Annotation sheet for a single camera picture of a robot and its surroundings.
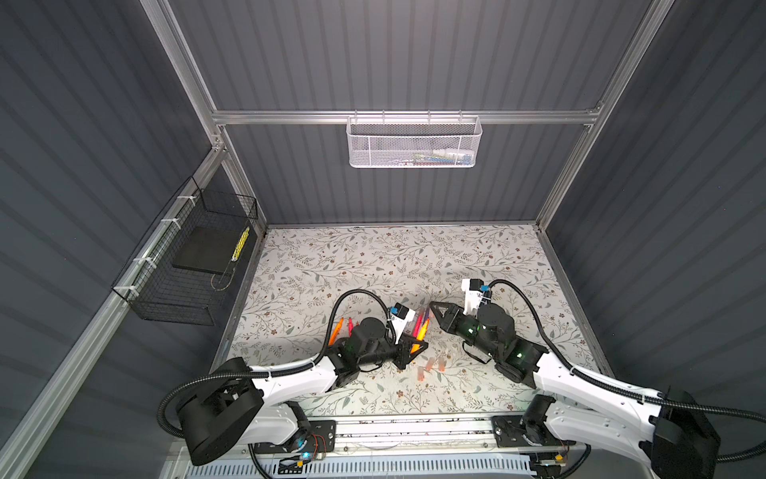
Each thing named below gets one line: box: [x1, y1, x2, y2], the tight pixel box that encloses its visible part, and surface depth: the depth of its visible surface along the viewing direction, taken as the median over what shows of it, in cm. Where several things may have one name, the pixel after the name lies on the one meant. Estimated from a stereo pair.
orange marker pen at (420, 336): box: [410, 319, 430, 355], surface depth 76 cm
